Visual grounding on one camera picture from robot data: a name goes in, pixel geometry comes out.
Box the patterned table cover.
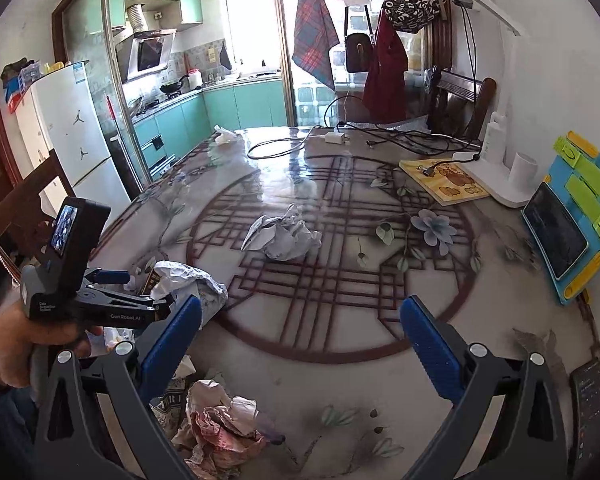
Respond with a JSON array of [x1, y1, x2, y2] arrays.
[[80, 125, 600, 480]]

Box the black shoulder bag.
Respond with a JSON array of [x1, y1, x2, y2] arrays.
[[343, 7, 376, 75]]

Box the dark camouflage bag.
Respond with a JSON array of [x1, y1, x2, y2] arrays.
[[1, 59, 35, 81]]

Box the teal wall cabinet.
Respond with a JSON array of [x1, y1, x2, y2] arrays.
[[179, 0, 204, 25]]

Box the black white printed bag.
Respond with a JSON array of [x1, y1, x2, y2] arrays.
[[383, 0, 442, 34]]

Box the printed paper ball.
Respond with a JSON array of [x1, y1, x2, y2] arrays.
[[172, 379, 268, 478]]

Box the black wok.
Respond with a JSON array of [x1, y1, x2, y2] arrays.
[[159, 75, 189, 95]]

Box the steel range hood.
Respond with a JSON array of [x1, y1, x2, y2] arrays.
[[116, 29, 177, 84]]

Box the blue yellow green stand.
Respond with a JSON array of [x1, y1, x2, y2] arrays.
[[520, 131, 600, 307]]

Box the black cable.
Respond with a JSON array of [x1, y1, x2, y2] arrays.
[[246, 94, 482, 161]]

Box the stack of clear storage boxes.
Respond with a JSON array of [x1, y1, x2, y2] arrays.
[[294, 47, 367, 127]]

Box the red broom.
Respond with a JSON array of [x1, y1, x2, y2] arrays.
[[106, 99, 132, 188]]

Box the small dark brown box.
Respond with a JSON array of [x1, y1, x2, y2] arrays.
[[141, 266, 167, 297]]

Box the plaid hanging cloth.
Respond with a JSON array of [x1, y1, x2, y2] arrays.
[[291, 0, 342, 92]]

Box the teal kitchen base cabinets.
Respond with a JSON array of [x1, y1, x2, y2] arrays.
[[131, 78, 289, 172]]

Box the white cylindrical cup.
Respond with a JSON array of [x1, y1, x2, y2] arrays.
[[510, 152, 539, 192]]

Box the white paper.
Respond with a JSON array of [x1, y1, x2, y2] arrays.
[[241, 203, 324, 262], [150, 260, 229, 329]]

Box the dark red garment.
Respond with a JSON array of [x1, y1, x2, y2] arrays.
[[362, 7, 410, 124]]

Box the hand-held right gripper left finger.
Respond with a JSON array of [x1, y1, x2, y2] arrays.
[[31, 294, 204, 480]]

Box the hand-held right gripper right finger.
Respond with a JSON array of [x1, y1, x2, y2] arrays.
[[399, 295, 569, 480]]

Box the dark printed packaging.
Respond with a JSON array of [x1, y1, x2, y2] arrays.
[[149, 389, 189, 442]]

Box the blue red box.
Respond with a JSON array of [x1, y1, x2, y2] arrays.
[[4, 77, 32, 114]]

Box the white charger with cable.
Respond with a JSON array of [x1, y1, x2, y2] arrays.
[[300, 95, 352, 146]]

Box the carved dark wooden chair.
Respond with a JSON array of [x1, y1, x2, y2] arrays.
[[0, 149, 77, 283]]

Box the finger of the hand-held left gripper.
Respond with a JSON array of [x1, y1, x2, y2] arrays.
[[81, 267, 132, 287], [82, 284, 177, 308]]

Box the black remote control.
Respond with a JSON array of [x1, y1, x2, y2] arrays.
[[569, 357, 600, 469]]

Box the kitchen window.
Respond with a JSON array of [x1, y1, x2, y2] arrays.
[[223, 0, 281, 73]]

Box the silver vent duct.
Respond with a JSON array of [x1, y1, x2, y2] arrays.
[[125, 3, 147, 34]]

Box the tablet with dark screen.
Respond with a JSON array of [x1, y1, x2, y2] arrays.
[[522, 182, 590, 281]]

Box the white refrigerator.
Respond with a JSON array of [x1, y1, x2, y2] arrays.
[[14, 61, 132, 203]]

